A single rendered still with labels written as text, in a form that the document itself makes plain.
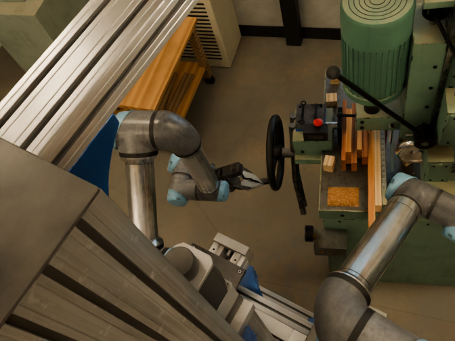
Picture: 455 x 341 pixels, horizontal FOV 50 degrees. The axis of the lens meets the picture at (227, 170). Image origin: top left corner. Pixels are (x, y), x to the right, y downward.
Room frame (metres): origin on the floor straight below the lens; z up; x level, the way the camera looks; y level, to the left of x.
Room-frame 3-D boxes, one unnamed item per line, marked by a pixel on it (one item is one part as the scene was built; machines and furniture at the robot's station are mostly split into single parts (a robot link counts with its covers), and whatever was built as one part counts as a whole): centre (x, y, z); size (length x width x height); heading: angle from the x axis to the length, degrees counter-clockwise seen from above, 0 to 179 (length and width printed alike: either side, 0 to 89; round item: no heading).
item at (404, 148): (0.65, -0.55, 1.02); 0.12 x 0.03 x 0.12; 62
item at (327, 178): (0.89, -0.41, 0.87); 0.61 x 0.30 x 0.06; 152
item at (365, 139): (0.82, -0.47, 0.92); 0.18 x 0.02 x 0.05; 152
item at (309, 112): (0.93, -0.33, 0.99); 0.13 x 0.11 x 0.06; 152
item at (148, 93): (2.12, 0.23, 0.32); 0.66 x 0.57 x 0.64; 141
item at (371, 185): (0.76, -0.46, 0.92); 0.60 x 0.02 x 0.04; 152
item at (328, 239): (0.66, -0.24, 0.58); 0.12 x 0.08 x 0.08; 62
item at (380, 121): (0.81, -0.51, 1.03); 0.14 x 0.07 x 0.09; 62
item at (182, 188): (0.96, 0.17, 0.87); 0.11 x 0.11 x 0.08; 60
